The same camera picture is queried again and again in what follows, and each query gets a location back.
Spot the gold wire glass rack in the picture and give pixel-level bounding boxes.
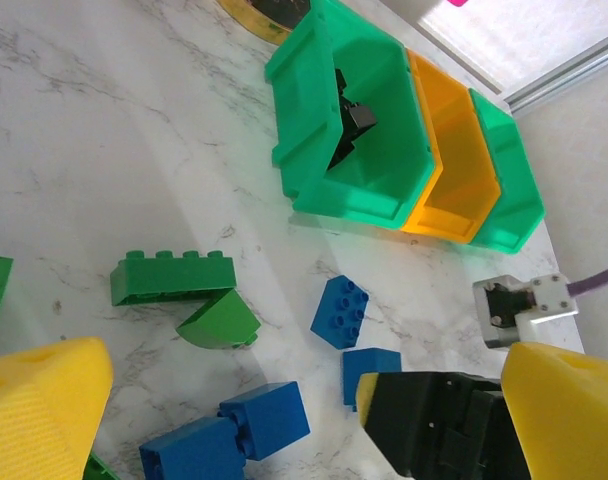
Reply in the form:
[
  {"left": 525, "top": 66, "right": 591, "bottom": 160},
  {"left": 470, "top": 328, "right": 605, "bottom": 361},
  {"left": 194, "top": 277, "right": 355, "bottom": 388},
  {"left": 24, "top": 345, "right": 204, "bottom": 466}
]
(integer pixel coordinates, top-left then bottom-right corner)
[{"left": 217, "top": 0, "right": 315, "bottom": 45}]

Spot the aluminium frame post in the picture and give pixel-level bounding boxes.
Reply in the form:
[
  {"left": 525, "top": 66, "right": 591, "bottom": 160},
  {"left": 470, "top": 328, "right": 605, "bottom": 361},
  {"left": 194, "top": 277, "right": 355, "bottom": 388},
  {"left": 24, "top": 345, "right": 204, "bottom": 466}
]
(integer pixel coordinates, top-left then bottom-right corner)
[{"left": 502, "top": 36, "right": 608, "bottom": 117}]

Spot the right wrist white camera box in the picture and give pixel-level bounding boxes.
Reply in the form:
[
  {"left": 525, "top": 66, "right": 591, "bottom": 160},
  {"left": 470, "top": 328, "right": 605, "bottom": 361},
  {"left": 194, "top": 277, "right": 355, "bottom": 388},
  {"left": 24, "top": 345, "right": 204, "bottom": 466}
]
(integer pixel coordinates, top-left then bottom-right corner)
[{"left": 472, "top": 272, "right": 582, "bottom": 351}]

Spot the bright green studded lego brick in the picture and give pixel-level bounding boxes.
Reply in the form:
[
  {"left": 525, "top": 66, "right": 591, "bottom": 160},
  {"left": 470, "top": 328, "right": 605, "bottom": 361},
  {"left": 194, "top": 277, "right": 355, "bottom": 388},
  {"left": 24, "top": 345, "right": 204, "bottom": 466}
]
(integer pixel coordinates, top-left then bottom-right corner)
[{"left": 82, "top": 451, "right": 121, "bottom": 480}]

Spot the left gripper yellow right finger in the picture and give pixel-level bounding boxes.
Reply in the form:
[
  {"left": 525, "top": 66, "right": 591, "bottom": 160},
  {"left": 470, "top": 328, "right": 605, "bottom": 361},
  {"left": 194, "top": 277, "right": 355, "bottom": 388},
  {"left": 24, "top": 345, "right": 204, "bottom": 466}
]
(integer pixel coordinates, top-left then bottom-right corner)
[{"left": 500, "top": 342, "right": 608, "bottom": 480}]

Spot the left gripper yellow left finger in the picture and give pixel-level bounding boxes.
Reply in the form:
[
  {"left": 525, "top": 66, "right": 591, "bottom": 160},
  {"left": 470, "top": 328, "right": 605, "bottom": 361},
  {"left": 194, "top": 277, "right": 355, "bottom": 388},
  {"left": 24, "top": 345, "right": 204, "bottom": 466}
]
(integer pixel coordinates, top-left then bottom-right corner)
[{"left": 0, "top": 336, "right": 115, "bottom": 480}]

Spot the green curved lego brick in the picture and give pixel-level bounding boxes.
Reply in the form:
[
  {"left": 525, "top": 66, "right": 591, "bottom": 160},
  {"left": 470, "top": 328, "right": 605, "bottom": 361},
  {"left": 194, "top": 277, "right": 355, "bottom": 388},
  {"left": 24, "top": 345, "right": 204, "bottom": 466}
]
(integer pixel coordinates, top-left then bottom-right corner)
[{"left": 174, "top": 288, "right": 262, "bottom": 351}]

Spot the green plastic bin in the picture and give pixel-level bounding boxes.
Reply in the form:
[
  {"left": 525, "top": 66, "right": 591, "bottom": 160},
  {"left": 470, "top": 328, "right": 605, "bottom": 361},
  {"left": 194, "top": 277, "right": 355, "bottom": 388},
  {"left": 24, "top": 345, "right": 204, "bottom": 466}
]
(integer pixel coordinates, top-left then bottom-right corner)
[
  {"left": 465, "top": 88, "right": 548, "bottom": 256},
  {"left": 263, "top": 0, "right": 445, "bottom": 233}
]

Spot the dark green long lego brick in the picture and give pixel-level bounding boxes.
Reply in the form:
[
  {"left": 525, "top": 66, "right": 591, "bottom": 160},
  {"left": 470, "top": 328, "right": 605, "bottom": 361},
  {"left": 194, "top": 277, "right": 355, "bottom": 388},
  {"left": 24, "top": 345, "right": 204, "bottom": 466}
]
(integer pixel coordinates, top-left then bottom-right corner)
[{"left": 109, "top": 248, "right": 237, "bottom": 308}]

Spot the black lego brick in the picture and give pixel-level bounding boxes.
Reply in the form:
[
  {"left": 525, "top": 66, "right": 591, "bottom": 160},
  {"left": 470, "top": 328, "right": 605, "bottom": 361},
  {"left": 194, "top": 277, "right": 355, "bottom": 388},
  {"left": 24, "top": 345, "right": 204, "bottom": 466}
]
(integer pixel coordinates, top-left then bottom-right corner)
[
  {"left": 325, "top": 128, "right": 359, "bottom": 172},
  {"left": 345, "top": 101, "right": 379, "bottom": 136},
  {"left": 333, "top": 67, "right": 351, "bottom": 102}
]

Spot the blue lego brick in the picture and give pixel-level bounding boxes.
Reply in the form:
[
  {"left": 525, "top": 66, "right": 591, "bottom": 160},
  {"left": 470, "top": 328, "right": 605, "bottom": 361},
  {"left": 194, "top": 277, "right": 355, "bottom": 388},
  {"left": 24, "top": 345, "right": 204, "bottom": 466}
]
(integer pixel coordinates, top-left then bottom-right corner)
[
  {"left": 309, "top": 274, "right": 371, "bottom": 351},
  {"left": 217, "top": 380, "right": 312, "bottom": 462},
  {"left": 340, "top": 346, "right": 403, "bottom": 412},
  {"left": 138, "top": 416, "right": 249, "bottom": 480}
]

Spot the orange plastic bin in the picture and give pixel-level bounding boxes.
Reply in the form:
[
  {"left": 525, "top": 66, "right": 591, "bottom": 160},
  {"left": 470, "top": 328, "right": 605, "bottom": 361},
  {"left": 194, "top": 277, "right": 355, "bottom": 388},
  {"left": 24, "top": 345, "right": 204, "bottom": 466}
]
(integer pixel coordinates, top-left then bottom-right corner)
[{"left": 400, "top": 48, "right": 504, "bottom": 247}]

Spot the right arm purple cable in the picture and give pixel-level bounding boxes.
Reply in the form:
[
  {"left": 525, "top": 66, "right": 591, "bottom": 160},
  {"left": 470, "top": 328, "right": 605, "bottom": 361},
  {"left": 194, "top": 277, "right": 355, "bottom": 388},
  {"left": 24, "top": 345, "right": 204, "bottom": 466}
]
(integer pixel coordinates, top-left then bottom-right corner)
[{"left": 566, "top": 259, "right": 608, "bottom": 302}]

